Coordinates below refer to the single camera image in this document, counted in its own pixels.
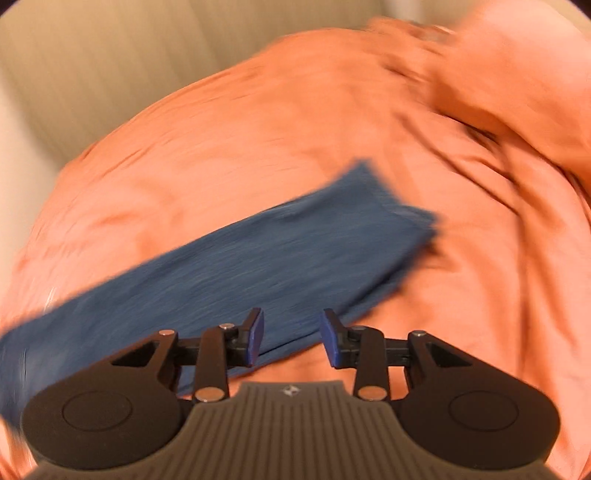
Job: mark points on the beige curtain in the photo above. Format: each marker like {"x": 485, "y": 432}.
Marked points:
{"x": 115, "y": 60}

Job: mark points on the blue denim pants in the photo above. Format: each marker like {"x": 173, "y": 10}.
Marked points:
{"x": 277, "y": 249}

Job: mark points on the orange pillow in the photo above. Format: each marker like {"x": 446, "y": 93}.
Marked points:
{"x": 517, "y": 78}

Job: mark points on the orange bed blanket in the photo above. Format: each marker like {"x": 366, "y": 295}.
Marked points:
{"x": 258, "y": 138}

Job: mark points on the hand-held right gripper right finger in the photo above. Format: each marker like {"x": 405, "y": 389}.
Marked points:
{"x": 328, "y": 337}

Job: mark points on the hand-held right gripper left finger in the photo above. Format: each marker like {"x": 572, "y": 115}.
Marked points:
{"x": 256, "y": 336}

